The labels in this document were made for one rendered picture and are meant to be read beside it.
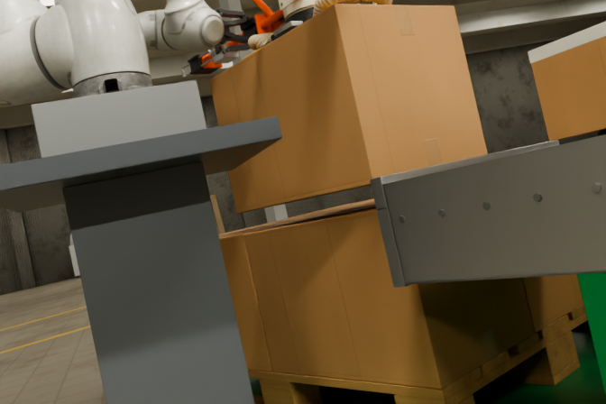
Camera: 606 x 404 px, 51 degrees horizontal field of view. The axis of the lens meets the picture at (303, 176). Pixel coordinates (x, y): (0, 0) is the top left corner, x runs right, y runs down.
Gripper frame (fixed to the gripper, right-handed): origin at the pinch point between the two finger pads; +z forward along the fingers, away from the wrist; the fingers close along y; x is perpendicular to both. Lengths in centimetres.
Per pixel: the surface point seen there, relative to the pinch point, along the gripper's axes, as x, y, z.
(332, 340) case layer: 25, 89, -19
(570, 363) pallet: 56, 111, 33
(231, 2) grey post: -242, -110, 182
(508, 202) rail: 91, 60, -34
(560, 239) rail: 98, 67, -34
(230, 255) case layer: -12, 64, -19
